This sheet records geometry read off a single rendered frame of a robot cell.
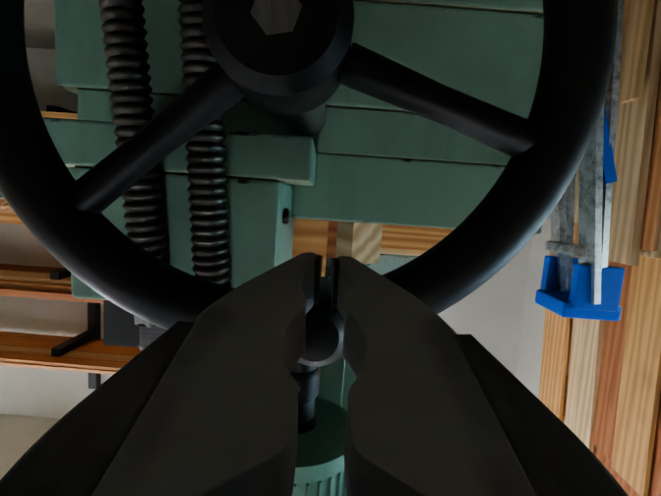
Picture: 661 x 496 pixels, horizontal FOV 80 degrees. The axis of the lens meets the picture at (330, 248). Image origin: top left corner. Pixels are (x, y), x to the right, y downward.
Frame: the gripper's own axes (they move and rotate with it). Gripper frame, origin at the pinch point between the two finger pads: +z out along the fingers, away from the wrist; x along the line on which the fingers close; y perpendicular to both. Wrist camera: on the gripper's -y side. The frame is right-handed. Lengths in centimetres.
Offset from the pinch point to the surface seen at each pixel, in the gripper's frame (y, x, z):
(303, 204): 7.2, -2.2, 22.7
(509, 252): 1.8, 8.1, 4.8
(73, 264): 3.0, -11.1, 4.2
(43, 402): 250, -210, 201
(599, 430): 145, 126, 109
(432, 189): 5.5, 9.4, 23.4
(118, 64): -4.3, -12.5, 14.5
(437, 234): 16.0, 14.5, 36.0
